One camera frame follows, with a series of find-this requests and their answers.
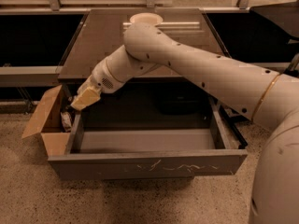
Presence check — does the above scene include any grey cabinet with glossy top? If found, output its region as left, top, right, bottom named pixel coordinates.
left=57, top=7, right=236, bottom=110

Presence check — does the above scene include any white bowl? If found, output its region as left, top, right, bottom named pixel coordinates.
left=130, top=13, right=163, bottom=25

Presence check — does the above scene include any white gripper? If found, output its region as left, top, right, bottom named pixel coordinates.
left=72, top=59, right=124, bottom=111

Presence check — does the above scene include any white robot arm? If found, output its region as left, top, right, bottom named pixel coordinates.
left=71, top=22, right=299, bottom=224

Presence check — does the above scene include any open cardboard box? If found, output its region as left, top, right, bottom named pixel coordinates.
left=21, top=85, right=70, bottom=157

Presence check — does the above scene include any grey open top drawer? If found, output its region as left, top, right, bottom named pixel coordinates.
left=49, top=82, right=248, bottom=180

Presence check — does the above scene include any crumpled wrapper in box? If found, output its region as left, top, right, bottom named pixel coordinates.
left=60, top=112, right=72, bottom=132

